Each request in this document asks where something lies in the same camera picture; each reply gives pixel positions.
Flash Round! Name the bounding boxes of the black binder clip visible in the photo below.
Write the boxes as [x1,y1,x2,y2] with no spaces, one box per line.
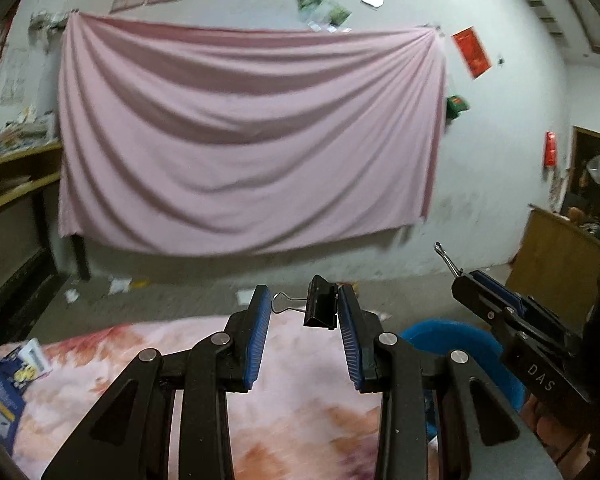
[271,275,337,330]

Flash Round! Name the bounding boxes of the right hand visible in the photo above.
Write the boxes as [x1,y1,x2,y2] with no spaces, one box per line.
[520,394,591,476]

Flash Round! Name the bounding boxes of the wooden cabinet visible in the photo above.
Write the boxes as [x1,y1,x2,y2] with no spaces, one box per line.
[506,207,600,332]

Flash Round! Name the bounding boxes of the blue smiley wrapper on table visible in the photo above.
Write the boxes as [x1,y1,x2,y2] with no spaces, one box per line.
[1,338,53,389]

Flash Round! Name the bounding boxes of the white paper scrap on floor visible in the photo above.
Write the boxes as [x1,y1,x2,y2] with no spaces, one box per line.
[108,276,133,296]

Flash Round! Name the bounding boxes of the small white floor scrap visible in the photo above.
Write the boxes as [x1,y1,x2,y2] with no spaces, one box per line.
[65,288,80,304]

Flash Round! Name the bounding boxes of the floral pink tablecloth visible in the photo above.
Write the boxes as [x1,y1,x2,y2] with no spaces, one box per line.
[0,309,441,480]

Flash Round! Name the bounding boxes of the white floor paper piece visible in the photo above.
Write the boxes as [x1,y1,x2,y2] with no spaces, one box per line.
[236,288,254,306]

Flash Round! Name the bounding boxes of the green hanging ornament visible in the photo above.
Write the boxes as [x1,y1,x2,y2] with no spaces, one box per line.
[445,94,470,122]

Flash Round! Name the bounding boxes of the wooden shelf unit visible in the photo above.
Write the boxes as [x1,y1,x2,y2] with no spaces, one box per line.
[0,142,62,211]

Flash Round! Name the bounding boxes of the pink hanging sheet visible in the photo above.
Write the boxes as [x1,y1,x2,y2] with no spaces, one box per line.
[58,13,446,257]

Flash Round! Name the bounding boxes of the stack of books on shelf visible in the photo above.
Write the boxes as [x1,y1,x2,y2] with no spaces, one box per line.
[0,110,58,156]

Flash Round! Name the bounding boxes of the red wall decoration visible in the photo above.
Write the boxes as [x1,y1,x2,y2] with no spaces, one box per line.
[543,131,557,168]

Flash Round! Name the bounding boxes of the red paper wall poster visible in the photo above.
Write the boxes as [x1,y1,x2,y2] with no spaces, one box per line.
[452,27,492,79]

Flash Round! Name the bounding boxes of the green wall photos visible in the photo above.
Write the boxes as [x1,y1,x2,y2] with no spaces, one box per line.
[298,0,351,32]

